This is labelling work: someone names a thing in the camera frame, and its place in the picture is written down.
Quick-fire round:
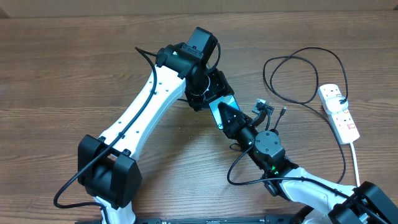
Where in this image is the white power strip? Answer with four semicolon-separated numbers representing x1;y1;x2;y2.
317;84;360;144

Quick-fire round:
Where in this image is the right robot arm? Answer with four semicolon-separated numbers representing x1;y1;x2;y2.
218;102;397;223

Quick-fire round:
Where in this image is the white power strip cord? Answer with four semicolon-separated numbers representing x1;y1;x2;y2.
349;142;361;187

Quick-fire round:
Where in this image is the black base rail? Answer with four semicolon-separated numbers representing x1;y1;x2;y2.
74;214;299;224

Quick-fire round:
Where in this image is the Samsung Galaxy smartphone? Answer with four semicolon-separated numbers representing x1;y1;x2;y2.
209;95;240;130

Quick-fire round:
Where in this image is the white USB charger plug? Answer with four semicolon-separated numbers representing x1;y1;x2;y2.
325;96;349;114

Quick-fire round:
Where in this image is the black USB charging cable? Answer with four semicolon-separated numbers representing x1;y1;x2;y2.
262;47;349;184

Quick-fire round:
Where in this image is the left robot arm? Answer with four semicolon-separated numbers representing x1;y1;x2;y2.
78;27;235;223

